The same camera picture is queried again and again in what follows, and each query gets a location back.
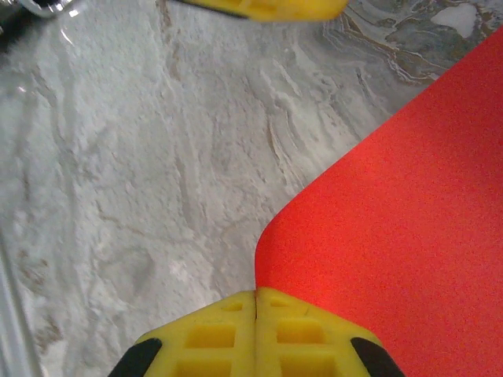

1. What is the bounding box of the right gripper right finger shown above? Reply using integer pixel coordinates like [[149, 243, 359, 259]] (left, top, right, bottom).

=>
[[255, 287, 406, 377]]

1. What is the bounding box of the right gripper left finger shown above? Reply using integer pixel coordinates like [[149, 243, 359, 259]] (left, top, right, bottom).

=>
[[108, 290, 257, 377]]

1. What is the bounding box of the red paper sheet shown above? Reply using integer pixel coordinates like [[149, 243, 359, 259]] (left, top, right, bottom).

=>
[[254, 25, 503, 377]]

